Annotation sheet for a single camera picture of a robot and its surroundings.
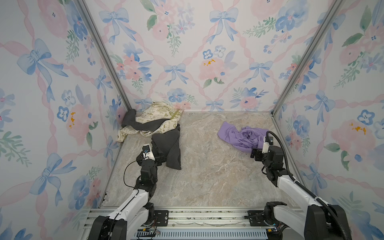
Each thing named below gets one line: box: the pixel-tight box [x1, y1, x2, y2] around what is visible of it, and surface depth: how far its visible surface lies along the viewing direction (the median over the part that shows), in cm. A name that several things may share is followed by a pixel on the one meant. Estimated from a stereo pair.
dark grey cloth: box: [121, 109, 182, 170], surface depth 92 cm
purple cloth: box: [217, 121, 269, 153], surface depth 101 cm
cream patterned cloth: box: [117, 102, 183, 142], surface depth 108 cm
